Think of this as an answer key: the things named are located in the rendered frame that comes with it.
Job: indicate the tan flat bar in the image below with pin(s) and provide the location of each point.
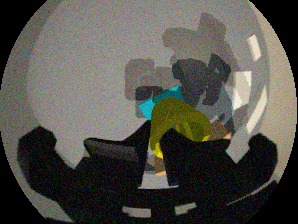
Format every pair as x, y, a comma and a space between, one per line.
217, 132

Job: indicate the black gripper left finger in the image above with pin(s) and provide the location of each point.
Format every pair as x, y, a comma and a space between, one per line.
131, 151

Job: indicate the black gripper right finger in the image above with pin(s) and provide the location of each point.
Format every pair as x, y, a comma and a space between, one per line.
180, 152

